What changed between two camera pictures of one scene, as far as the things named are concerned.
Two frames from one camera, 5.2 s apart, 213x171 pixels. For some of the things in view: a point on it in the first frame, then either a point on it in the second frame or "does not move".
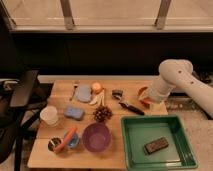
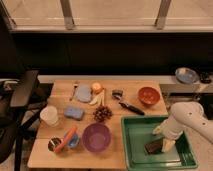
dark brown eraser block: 155,145 does not move
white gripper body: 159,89 → 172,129
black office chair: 22,96 does not move
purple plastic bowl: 96,137 does not move
